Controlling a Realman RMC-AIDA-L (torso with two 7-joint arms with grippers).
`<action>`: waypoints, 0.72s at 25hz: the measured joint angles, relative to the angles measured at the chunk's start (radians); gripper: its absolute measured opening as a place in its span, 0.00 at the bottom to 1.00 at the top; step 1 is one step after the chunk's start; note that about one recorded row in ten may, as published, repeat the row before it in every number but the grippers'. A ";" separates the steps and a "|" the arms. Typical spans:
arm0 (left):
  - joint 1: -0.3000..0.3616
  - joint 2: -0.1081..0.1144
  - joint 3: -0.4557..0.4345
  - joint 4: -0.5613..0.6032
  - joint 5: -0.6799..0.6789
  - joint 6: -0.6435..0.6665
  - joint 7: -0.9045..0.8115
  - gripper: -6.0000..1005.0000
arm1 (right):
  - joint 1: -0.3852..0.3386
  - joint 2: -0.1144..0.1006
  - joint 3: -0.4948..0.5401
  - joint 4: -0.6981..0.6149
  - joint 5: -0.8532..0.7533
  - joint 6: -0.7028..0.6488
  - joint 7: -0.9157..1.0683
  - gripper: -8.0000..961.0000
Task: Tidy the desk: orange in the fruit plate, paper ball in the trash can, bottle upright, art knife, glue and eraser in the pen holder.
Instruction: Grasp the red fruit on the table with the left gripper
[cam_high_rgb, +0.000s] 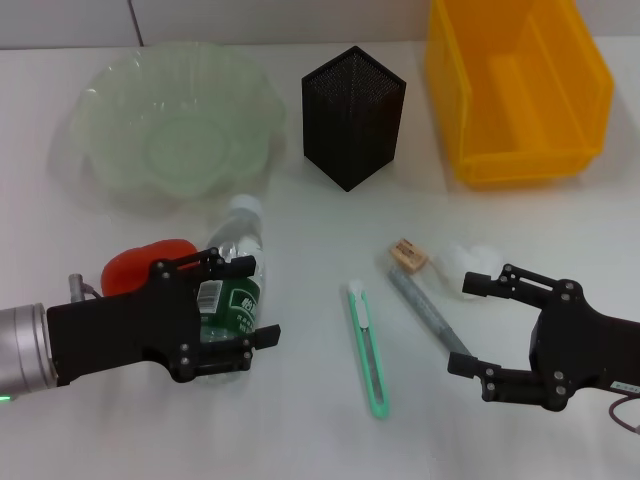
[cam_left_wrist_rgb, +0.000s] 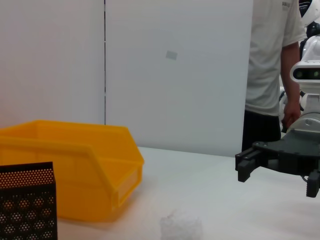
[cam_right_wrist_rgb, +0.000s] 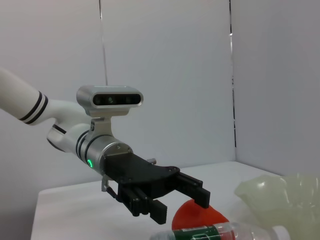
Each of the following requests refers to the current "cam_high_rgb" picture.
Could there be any clear water bottle green label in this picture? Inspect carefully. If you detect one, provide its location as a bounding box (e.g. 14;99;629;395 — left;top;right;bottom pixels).
197;193;266;386

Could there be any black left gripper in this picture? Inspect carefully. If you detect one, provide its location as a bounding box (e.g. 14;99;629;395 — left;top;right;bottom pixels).
46;248;281;387

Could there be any grey marker pen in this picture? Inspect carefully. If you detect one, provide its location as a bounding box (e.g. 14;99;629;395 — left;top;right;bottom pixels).
387;267;474;359

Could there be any tan eraser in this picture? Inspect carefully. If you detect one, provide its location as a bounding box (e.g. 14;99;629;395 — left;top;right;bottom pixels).
388;239;432;275

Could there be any white paper ball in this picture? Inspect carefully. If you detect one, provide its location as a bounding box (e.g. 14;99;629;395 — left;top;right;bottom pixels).
432;241;505;301

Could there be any yellow plastic bin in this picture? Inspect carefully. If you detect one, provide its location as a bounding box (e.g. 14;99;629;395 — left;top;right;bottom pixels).
424;0;615;190

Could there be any wrist cable with plug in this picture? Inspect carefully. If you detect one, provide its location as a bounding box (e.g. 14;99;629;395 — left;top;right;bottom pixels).
68;272;104;304
609;394;640;434

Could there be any pale green glass fruit plate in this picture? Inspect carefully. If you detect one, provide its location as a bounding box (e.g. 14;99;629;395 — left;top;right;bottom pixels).
69;42;287;201

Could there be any green utility knife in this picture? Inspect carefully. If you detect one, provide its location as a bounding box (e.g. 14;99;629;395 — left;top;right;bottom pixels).
346;279;391;420

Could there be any right wrist cable with plug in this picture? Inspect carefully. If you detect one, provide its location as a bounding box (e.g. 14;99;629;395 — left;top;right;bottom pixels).
609;394;640;434

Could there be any red orange fruit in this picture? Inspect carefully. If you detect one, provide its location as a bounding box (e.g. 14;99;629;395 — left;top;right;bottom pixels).
101;238;199;299

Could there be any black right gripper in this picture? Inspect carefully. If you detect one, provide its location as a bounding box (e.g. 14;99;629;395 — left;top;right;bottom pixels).
447;263;640;414

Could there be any black mesh pen holder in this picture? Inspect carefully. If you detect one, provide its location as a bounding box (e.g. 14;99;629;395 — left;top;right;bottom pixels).
301;45;407;193

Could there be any left wrist cable with plug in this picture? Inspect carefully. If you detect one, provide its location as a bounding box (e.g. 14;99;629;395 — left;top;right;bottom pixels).
68;272;104;304

